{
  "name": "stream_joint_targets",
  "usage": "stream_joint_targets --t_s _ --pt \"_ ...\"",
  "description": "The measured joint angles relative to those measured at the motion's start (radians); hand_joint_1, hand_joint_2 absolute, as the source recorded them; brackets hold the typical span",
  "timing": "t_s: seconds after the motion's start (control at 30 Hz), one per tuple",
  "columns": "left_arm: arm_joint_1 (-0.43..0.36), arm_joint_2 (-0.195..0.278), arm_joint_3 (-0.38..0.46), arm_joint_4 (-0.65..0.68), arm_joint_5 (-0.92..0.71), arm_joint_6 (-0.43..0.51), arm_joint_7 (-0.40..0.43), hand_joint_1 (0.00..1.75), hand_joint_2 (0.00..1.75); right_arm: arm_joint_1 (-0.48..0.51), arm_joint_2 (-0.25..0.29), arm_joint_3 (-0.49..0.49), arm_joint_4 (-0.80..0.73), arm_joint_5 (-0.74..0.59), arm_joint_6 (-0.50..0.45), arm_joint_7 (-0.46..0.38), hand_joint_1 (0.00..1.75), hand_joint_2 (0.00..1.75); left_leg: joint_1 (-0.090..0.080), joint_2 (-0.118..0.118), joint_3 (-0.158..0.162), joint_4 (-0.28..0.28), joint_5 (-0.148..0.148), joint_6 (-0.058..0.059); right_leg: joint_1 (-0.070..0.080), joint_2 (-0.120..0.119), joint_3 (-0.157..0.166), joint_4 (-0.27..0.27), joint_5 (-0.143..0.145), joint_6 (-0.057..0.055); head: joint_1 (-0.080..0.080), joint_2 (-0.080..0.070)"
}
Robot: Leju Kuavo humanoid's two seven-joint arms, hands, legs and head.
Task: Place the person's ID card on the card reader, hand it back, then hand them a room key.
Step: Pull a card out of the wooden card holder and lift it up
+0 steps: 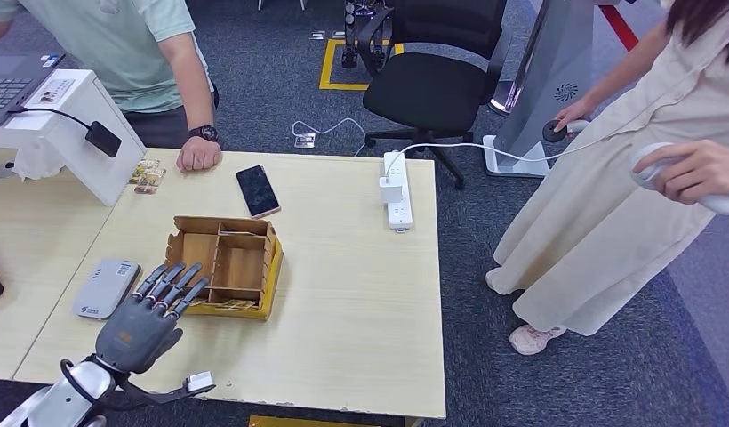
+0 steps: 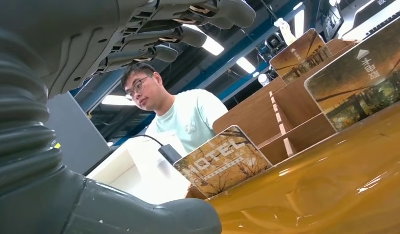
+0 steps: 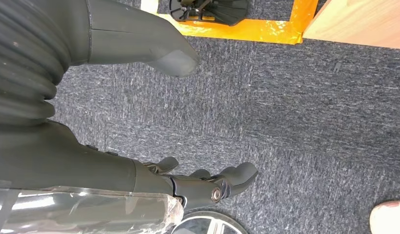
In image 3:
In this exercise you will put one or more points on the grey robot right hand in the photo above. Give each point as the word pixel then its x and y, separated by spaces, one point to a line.
pixel 90 168

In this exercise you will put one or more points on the clear plastic film wrap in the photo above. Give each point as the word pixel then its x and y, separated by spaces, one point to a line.
pixel 74 213

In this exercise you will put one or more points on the ribbed grey right arm sleeve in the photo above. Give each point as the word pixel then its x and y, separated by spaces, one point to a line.
pixel 19 64

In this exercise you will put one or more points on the round black silver disc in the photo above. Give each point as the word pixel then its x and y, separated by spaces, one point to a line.
pixel 203 224

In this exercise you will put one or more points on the black robot foot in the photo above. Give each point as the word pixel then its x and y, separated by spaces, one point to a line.
pixel 226 13

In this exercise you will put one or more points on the pale pink shoe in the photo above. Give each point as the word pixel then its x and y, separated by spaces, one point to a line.
pixel 389 219

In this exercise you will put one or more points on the light wooden desk panel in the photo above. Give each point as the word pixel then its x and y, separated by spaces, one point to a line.
pixel 358 22

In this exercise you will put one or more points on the orange floor tape frame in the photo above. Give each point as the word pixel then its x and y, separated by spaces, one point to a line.
pixel 251 30

